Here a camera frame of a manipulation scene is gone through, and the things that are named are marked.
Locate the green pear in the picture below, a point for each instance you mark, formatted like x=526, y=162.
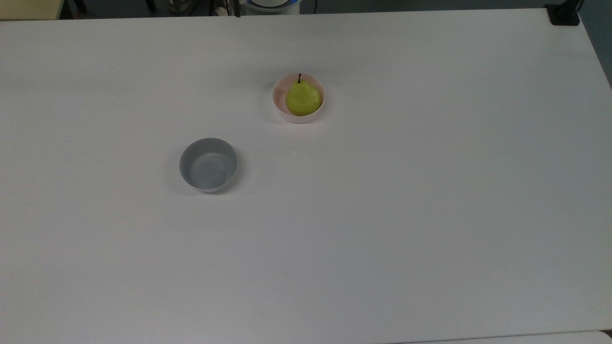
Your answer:
x=303, y=99

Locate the pink bowl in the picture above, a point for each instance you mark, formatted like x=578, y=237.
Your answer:
x=279, y=107

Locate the grey bowl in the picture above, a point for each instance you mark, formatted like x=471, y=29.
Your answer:
x=208, y=165

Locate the black chair leg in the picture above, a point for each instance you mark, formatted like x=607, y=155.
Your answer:
x=79, y=5

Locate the black table clamp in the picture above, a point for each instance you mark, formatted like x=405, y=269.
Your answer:
x=564, y=13

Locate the beige wooden furniture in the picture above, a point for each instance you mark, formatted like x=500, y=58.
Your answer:
x=28, y=8

